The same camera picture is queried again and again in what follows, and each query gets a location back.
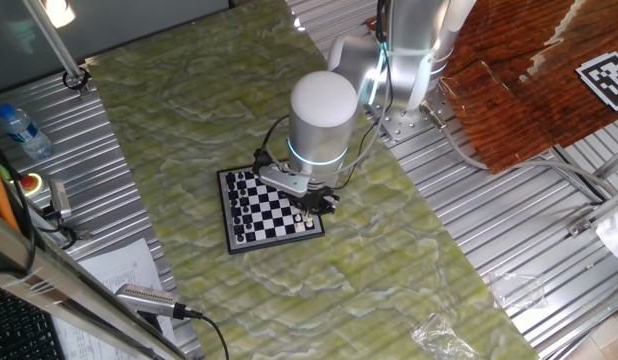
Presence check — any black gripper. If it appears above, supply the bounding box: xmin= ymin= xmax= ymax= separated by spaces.
xmin=297 ymin=183 xmax=340 ymax=216

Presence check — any black framed magnetic chessboard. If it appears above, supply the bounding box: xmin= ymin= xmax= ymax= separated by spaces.
xmin=216 ymin=156 xmax=326 ymax=256

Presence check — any green marble patterned mat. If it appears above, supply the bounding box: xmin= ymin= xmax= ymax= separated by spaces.
xmin=86 ymin=0 xmax=540 ymax=360

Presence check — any clear plastic bag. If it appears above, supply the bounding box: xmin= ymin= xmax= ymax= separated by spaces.
xmin=486 ymin=269 xmax=548 ymax=311
xmin=410 ymin=312 xmax=483 ymax=360

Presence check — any printed white paper sheet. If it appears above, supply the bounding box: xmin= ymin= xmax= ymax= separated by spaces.
xmin=51 ymin=238 xmax=178 ymax=360

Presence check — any red emergency stop button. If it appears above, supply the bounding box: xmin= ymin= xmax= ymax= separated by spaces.
xmin=8 ymin=172 xmax=44 ymax=199

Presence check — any aluminium profile beam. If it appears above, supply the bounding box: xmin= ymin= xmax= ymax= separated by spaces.
xmin=567 ymin=187 xmax=618 ymax=239
xmin=591 ymin=143 xmax=618 ymax=181

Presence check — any clear plastic water bottle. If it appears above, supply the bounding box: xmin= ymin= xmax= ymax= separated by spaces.
xmin=0 ymin=103 xmax=55 ymax=161

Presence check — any white crumpled cloth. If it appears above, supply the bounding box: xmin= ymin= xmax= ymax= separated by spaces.
xmin=594 ymin=209 xmax=618 ymax=266

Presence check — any aluminium pole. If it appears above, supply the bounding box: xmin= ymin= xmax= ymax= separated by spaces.
xmin=21 ymin=0 xmax=90 ymax=96

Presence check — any orange rod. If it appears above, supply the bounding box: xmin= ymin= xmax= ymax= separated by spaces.
xmin=0 ymin=152 xmax=21 ymax=234

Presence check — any black white marker tag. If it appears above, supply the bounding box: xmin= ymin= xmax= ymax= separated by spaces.
xmin=574 ymin=51 xmax=618 ymax=112

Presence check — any black keyboard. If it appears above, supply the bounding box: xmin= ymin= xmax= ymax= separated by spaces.
xmin=0 ymin=282 xmax=68 ymax=360

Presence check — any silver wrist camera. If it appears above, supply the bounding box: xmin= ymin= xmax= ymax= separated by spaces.
xmin=257 ymin=163 xmax=311 ymax=197

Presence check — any black camera cable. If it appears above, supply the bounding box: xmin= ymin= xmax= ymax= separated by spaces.
xmin=251 ymin=114 xmax=291 ymax=174

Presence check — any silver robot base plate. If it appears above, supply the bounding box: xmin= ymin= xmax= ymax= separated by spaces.
xmin=363 ymin=97 xmax=455 ymax=144

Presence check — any grey base cable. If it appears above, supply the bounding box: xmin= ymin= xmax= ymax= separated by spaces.
xmin=419 ymin=99 xmax=618 ymax=201

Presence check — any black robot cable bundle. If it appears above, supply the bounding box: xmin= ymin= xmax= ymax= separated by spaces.
xmin=332 ymin=0 xmax=396 ymax=191

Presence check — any black plug cable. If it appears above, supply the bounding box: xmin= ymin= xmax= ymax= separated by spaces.
xmin=173 ymin=303 xmax=231 ymax=360

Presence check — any silver camera with grille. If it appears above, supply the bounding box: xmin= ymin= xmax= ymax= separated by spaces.
xmin=114 ymin=283 xmax=190 ymax=321

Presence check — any silver boxy camera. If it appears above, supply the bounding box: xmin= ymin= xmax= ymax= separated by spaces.
xmin=47 ymin=178 xmax=73 ymax=220

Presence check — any aluminium frame bar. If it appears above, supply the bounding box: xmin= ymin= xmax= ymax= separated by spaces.
xmin=0 ymin=207 xmax=190 ymax=360

